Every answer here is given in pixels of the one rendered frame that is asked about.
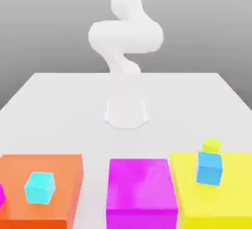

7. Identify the large magenta box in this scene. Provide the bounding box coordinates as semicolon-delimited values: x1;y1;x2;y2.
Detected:
106;158;179;229

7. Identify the large yellow box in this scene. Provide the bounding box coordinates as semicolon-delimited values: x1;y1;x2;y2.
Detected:
169;151;252;229

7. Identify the small magenta cube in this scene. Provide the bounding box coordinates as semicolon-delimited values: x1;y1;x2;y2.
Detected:
0;183;6;209

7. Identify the small blue cube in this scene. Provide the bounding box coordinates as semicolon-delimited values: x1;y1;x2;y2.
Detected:
195;151;224;187

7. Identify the small lime cube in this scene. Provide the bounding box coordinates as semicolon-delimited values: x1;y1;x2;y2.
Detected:
202;137;223;154

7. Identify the large orange box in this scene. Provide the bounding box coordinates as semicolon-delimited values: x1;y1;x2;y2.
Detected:
0;154;84;229

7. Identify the small cyan cube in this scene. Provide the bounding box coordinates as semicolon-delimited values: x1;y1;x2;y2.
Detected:
24;172;56;205

